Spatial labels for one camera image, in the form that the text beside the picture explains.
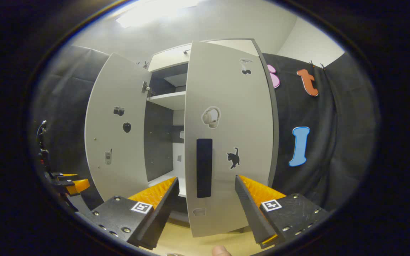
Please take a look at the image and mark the black door handle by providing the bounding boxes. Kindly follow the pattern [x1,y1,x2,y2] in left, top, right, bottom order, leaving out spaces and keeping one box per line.
[196,138,213,198]

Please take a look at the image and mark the white cabinet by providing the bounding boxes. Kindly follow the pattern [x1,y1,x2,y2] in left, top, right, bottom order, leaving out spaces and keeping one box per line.
[144,38,280,224]

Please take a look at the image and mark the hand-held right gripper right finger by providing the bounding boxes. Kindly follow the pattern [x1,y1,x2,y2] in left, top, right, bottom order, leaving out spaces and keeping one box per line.
[234,175,331,249]

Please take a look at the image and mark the white cabinet door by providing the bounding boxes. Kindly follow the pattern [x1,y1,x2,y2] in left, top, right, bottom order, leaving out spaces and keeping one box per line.
[85,53,152,202]
[184,41,275,238]

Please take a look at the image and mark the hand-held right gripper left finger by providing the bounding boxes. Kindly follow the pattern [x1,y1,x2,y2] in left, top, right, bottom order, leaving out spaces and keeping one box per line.
[79,177,180,251]

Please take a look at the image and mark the ceiling light panel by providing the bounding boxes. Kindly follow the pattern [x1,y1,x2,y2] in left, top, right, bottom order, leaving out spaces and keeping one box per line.
[116,0,199,29]

